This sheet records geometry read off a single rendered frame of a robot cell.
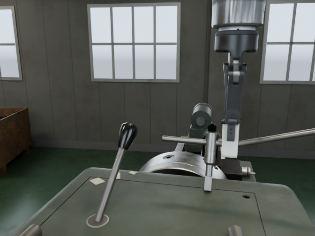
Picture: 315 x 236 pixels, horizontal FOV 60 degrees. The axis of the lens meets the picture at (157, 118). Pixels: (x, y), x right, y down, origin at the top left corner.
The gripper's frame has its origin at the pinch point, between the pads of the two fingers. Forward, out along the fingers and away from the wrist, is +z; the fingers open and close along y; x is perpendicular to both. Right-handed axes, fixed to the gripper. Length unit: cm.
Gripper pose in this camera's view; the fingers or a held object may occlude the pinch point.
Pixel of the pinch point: (229, 138)
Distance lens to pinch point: 55.6
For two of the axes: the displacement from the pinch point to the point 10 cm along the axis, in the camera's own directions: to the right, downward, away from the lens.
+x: -9.8, -0.5, 2.0
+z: 0.0, 9.7, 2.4
